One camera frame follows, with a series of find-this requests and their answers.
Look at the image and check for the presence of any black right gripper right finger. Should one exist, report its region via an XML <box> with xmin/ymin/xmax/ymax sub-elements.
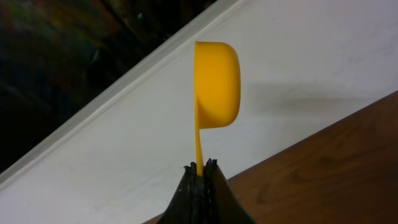
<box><xmin>204</xmin><ymin>159</ymin><xmax>256</xmax><ymax>224</ymax></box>

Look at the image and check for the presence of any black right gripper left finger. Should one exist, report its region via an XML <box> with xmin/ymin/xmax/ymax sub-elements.
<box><xmin>157</xmin><ymin>162</ymin><xmax>202</xmax><ymax>224</ymax></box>

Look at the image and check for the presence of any yellow plastic measuring scoop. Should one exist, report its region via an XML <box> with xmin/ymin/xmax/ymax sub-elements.
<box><xmin>193</xmin><ymin>42</ymin><xmax>241</xmax><ymax>177</ymax></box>

